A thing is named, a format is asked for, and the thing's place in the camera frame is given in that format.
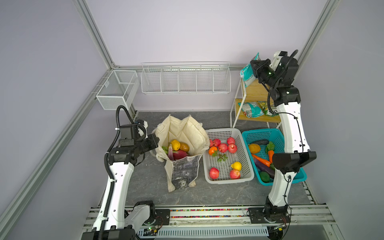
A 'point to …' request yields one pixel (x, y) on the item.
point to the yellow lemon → (236, 165)
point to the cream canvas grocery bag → (181, 173)
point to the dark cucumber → (261, 142)
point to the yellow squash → (254, 148)
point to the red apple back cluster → (223, 147)
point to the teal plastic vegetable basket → (262, 145)
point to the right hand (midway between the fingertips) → (250, 59)
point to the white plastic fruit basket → (228, 158)
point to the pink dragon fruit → (178, 154)
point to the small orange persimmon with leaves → (213, 151)
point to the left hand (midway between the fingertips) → (159, 140)
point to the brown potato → (184, 146)
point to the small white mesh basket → (121, 88)
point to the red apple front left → (214, 173)
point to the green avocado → (264, 176)
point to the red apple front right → (234, 174)
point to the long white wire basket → (186, 78)
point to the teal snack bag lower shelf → (252, 109)
